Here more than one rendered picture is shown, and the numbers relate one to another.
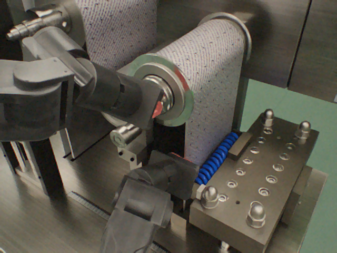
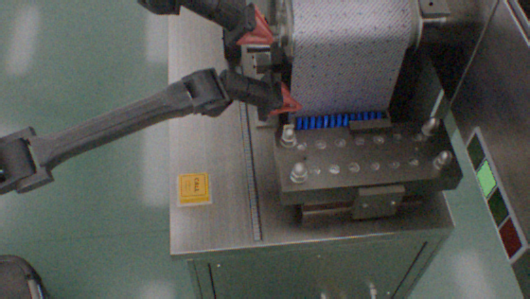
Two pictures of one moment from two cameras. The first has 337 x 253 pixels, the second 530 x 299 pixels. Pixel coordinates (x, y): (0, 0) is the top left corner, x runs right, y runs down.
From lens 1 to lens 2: 0.75 m
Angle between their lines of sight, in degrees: 36
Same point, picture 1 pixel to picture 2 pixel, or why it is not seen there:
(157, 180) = (232, 87)
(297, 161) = (397, 175)
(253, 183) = (335, 157)
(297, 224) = (362, 226)
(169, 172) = (253, 90)
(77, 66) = not seen: outside the picture
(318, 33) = (478, 70)
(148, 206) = (199, 92)
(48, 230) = not seen: hidden behind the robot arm
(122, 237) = (168, 95)
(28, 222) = (196, 65)
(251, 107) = not seen: outside the picture
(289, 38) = (465, 57)
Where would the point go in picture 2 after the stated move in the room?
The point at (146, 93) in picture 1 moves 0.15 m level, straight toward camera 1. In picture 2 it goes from (240, 22) to (179, 62)
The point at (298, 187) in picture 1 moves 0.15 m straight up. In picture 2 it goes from (367, 190) to (380, 150)
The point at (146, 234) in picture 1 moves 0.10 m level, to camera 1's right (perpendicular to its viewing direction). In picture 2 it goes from (182, 103) to (213, 134)
